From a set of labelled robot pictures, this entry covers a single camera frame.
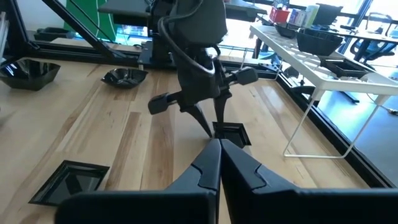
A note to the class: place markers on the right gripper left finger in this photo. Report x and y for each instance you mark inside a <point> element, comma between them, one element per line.
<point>174,205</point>

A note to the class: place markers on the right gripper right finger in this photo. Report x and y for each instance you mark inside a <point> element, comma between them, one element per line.
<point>280,205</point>

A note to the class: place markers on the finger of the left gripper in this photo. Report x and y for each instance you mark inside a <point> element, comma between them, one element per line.
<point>158,104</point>
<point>245,76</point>

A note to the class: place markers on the black wavy square plate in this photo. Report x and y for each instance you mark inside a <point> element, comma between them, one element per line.
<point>284,31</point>
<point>124,77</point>
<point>29,76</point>

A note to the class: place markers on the small black square dish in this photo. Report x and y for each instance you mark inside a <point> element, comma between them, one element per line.
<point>345,70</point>
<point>233,135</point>

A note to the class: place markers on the black deep square bowl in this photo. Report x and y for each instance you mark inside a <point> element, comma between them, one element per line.
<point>311,32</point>
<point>317,46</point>

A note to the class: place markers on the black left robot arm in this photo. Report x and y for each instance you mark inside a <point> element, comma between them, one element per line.
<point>199,18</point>

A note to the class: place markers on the red container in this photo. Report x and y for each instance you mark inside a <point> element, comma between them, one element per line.
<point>279,15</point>

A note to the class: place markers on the white blue box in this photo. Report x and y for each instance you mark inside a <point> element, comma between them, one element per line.
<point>297,18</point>

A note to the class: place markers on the white cylinder container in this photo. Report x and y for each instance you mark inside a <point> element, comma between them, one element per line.
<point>311,15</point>

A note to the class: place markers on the green panel white lines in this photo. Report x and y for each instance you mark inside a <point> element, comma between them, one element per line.
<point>93,18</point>

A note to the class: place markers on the black office chair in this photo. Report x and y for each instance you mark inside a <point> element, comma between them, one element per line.
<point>373,46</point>

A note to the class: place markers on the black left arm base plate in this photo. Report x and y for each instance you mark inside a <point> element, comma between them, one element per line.
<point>146,59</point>

